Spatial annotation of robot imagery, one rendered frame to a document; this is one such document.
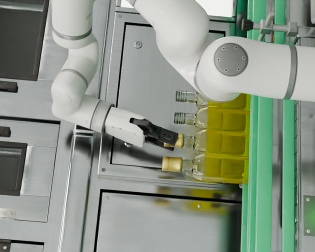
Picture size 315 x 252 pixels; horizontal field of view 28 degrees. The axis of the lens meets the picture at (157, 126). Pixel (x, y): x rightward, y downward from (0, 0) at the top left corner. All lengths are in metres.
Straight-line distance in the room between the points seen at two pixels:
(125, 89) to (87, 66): 0.23
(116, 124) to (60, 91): 0.15
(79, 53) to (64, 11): 0.22
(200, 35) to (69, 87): 0.42
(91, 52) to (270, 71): 0.53
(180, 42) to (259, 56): 0.14
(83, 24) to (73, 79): 0.17
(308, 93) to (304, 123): 0.30
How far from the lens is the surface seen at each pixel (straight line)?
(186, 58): 1.17
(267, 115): 1.40
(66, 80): 1.41
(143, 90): 1.67
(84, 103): 1.48
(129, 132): 1.45
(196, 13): 1.09
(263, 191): 1.34
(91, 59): 1.48
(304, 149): 1.37
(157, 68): 1.70
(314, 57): 1.10
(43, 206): 1.63
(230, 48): 1.06
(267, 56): 1.08
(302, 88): 1.09
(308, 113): 1.40
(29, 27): 1.82
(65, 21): 1.30
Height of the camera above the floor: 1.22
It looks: 2 degrees down
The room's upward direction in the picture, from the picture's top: 85 degrees counter-clockwise
